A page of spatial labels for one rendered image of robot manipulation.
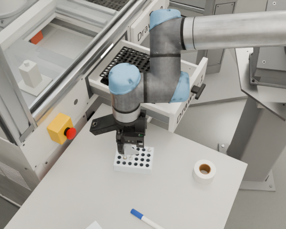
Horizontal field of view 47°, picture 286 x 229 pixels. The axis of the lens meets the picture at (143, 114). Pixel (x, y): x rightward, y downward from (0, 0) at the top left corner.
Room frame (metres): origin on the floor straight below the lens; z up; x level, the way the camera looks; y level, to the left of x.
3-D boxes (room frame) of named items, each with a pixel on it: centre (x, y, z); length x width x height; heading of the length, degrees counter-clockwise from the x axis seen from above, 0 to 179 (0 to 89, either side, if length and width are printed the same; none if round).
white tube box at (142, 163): (0.55, 0.03, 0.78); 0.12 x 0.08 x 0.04; 82
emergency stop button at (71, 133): (0.59, 0.23, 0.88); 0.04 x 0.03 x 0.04; 151
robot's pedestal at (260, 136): (0.93, -0.60, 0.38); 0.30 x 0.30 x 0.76; 85
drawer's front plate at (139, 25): (1.18, -0.03, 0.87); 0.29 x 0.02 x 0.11; 151
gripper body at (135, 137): (0.54, 0.04, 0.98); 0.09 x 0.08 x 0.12; 82
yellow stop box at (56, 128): (0.61, 0.26, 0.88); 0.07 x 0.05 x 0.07; 151
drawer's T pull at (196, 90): (0.74, -0.19, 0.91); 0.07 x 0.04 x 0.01; 151
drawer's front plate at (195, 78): (0.75, -0.16, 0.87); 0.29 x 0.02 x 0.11; 151
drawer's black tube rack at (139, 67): (0.85, 0.01, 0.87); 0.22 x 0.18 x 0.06; 61
